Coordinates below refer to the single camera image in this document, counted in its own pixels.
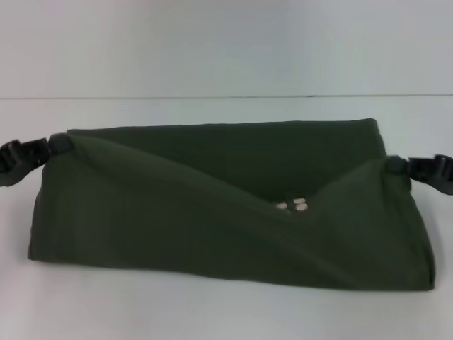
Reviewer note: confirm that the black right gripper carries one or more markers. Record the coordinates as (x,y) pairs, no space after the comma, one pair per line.
(449,184)

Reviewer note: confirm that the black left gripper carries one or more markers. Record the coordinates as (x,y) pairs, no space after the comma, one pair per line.
(10,177)

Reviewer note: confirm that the dark green t-shirt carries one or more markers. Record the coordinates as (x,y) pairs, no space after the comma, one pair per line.
(177,212)

